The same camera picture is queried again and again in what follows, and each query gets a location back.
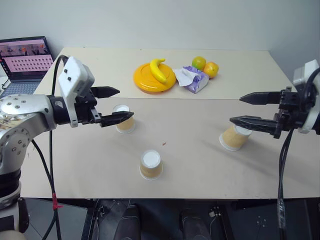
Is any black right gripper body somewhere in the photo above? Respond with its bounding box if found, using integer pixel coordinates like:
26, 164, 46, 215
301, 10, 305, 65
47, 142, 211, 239
273, 86, 312, 140

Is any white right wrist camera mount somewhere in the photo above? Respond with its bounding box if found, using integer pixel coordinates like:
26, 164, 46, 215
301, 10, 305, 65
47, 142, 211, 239
292, 59, 320, 136

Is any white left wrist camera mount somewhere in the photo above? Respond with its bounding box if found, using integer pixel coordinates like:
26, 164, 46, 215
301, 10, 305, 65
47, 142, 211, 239
57, 56, 96, 129

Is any green orange round fruit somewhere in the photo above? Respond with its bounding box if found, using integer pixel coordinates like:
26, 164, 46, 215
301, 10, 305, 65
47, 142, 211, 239
191, 56, 207, 71

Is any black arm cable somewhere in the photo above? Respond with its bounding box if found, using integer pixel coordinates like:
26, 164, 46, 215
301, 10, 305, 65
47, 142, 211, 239
31, 54, 70, 240
276, 66, 320, 240

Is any purple tissue pack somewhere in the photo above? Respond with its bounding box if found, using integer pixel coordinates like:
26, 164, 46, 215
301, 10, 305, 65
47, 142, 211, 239
172, 65, 210, 95

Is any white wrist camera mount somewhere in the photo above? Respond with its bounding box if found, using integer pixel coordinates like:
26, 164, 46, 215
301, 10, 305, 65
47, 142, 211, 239
292, 59, 320, 136
57, 56, 96, 129

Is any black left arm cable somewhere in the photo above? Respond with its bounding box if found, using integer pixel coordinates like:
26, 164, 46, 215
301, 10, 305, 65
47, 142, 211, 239
31, 54, 70, 240

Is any dark rounded shape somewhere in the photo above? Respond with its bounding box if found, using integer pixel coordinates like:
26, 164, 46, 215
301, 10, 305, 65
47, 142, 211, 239
179, 208, 201, 240
116, 204, 141, 240

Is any red tape on cable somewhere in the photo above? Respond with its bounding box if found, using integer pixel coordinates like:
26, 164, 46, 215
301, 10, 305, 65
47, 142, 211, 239
51, 191, 64, 211

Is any tan paper cup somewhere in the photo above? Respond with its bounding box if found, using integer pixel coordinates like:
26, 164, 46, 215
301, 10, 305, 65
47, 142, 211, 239
139, 149, 164, 182
111, 104, 137, 134
218, 124, 253, 153

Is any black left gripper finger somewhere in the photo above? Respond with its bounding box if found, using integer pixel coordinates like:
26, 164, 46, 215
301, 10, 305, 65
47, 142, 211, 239
95, 86, 121, 99
99, 111, 135, 128

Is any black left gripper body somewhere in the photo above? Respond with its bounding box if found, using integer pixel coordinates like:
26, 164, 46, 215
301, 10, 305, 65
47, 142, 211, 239
73, 86, 103, 126

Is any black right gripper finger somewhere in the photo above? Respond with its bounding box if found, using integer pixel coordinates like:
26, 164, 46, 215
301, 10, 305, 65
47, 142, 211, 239
239, 91, 284, 106
229, 115, 278, 136

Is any yellow round plate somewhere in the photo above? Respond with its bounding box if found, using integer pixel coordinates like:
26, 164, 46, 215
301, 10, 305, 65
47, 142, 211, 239
132, 62, 178, 95

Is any open grey laptop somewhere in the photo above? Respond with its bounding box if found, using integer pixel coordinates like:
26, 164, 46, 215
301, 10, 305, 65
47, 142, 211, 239
0, 35, 55, 98

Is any yellow banana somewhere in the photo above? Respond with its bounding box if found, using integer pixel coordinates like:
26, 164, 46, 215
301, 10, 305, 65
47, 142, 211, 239
149, 57, 169, 86

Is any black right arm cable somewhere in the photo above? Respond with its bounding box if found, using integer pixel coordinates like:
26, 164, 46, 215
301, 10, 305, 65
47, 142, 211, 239
276, 66, 320, 240

